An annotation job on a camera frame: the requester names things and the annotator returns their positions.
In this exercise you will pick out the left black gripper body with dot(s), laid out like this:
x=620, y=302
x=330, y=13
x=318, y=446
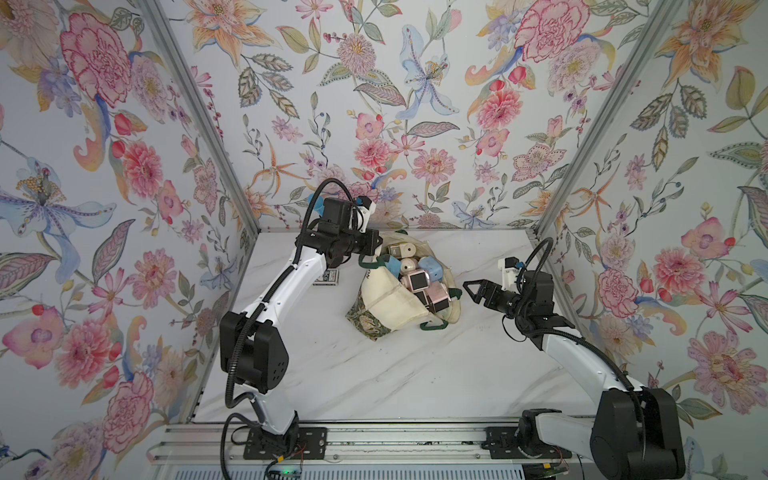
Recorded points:
x=352, y=242

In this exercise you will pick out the blue cube pencil sharpener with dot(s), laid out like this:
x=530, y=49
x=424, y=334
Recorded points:
x=432, y=267

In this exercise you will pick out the large pink pencil sharpener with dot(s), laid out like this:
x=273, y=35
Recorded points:
x=415, y=280

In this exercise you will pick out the light blue pencil sharpener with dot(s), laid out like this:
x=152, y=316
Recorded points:
x=393, y=265

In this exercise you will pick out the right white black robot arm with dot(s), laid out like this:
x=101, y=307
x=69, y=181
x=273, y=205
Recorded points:
x=634, y=433

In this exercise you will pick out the pink round pencil sharpener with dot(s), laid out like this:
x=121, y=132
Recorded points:
x=408, y=265

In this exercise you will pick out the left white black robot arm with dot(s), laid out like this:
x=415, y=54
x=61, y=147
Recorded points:
x=252, y=351

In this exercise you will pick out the small pink pencil sharpener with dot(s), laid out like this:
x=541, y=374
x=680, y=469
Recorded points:
x=438, y=297

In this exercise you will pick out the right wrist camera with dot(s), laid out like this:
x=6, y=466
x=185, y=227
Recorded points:
x=510, y=268

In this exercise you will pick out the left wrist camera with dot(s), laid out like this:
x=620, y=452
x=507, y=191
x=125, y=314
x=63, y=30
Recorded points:
x=363, y=210

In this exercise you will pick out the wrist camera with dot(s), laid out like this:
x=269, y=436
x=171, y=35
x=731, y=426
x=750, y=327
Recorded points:
x=363, y=210
x=510, y=268

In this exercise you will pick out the cream green tote bag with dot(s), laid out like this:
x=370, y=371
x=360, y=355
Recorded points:
x=383, y=305

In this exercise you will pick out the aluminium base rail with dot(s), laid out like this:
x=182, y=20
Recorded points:
x=366, y=450

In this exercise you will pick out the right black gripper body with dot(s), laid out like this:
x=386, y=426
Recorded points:
x=514, y=307

